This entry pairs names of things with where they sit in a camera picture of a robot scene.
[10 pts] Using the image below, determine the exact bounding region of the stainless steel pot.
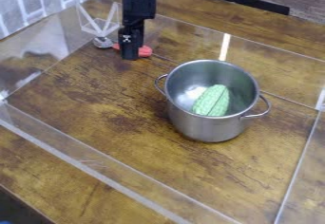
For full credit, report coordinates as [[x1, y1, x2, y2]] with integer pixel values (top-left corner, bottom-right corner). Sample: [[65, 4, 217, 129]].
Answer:
[[155, 60, 270, 142]]

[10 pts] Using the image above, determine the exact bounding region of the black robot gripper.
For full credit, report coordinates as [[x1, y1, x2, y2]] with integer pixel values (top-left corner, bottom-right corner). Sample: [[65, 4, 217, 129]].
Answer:
[[118, 0, 156, 60]]

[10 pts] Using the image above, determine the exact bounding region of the green bitter gourd toy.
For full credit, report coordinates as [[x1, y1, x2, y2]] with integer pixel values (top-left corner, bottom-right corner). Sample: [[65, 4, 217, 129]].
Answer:
[[191, 84, 230, 117]]

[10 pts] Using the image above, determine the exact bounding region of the black strip on table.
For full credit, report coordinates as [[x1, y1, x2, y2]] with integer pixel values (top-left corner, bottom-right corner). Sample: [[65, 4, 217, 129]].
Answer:
[[223, 0, 289, 15]]

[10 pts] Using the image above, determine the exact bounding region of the pink handled metal spoon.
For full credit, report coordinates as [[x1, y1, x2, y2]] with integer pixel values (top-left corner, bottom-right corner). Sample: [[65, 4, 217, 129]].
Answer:
[[92, 37, 152, 58]]

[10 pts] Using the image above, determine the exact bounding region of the clear acrylic barrier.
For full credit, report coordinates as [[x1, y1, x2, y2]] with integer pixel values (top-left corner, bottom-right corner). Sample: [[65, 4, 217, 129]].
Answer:
[[0, 3, 325, 224]]

